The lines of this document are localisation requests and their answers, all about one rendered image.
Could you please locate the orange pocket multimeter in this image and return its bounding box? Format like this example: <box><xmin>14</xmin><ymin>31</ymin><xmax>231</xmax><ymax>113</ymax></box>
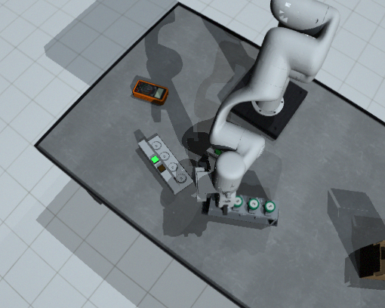
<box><xmin>133</xmin><ymin>80</ymin><xmax>168</xmax><ymax>105</ymax></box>

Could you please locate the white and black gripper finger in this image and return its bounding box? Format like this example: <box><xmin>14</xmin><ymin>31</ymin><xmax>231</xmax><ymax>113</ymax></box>
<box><xmin>220</xmin><ymin>205</ymin><xmax>227</xmax><ymax>215</ymax></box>

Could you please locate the light grey key housing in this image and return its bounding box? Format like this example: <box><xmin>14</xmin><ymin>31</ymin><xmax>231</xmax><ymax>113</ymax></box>
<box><xmin>199</xmin><ymin>145</ymin><xmax>224</xmax><ymax>172</ymax></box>

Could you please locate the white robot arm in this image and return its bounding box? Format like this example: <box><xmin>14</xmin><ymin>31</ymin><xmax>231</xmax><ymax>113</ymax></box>
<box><xmin>196</xmin><ymin>0</ymin><xmax>340</xmax><ymax>202</ymax></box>

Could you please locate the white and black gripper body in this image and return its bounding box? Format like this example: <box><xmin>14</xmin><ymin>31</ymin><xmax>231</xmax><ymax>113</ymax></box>
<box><xmin>216</xmin><ymin>191</ymin><xmax>236</xmax><ymax>208</ymax></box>

